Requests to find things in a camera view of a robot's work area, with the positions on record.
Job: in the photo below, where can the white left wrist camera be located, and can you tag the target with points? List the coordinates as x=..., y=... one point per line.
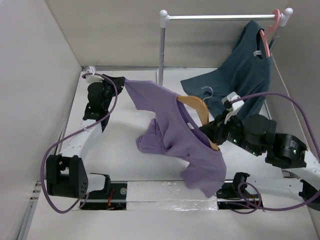
x=90, y=75

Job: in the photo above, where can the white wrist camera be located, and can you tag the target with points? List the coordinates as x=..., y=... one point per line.
x=233, y=104
x=90, y=75

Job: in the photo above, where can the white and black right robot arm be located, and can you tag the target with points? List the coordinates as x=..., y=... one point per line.
x=290, y=154

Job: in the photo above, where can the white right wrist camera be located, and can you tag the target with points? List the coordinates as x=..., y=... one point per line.
x=233, y=104

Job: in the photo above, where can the purple t shirt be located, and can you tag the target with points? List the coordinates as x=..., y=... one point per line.
x=174, y=133

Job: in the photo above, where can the wooden clothes hanger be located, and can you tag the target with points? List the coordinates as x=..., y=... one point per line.
x=198, y=105

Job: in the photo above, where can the dark teal t shirt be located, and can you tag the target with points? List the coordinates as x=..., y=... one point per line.
x=246, y=71

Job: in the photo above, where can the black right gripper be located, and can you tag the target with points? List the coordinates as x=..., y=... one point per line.
x=215, y=132

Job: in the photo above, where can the white and silver clothes rack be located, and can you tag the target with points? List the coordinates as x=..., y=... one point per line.
x=269, y=37

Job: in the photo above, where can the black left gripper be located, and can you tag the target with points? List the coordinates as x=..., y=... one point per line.
x=119, y=81

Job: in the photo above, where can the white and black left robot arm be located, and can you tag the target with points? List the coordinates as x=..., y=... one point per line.
x=66, y=175

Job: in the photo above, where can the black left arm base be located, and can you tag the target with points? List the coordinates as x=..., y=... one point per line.
x=113, y=196

